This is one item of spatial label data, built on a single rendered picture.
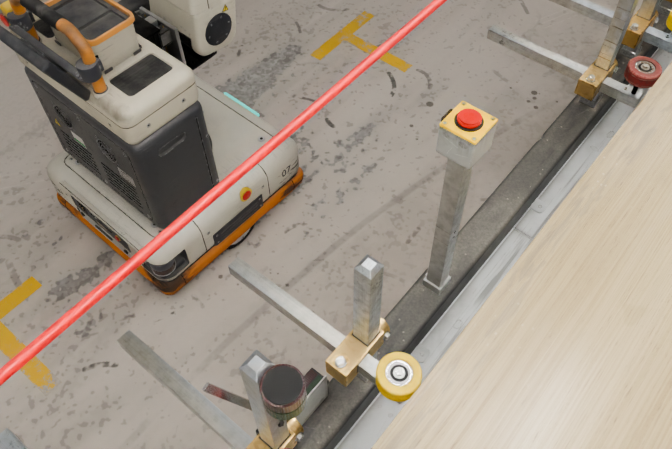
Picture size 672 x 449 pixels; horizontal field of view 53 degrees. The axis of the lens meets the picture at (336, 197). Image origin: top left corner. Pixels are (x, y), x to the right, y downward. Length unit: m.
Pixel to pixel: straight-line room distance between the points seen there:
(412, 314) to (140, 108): 0.86
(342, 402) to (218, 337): 0.94
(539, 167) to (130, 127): 1.04
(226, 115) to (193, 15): 0.54
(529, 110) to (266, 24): 1.26
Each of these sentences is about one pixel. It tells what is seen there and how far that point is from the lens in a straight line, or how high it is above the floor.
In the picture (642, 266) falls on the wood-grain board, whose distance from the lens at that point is 1.44.
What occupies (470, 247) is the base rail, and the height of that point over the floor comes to 0.70.
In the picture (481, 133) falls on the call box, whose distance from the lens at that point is 1.12.
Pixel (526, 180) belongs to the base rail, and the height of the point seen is 0.70.
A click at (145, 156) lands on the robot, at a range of 1.91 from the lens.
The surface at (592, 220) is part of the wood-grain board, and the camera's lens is 1.47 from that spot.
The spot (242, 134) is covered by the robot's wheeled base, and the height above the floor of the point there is 0.28.
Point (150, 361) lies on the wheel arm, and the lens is 1.33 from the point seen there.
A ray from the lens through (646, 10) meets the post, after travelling 2.09.
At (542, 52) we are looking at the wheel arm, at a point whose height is 0.82.
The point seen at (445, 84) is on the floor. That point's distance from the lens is 2.99.
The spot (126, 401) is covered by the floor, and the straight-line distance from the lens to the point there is 2.27.
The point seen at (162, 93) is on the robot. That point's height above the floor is 0.80.
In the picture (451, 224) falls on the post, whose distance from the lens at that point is 1.32.
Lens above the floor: 2.03
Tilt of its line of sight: 53 degrees down
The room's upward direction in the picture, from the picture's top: 1 degrees counter-clockwise
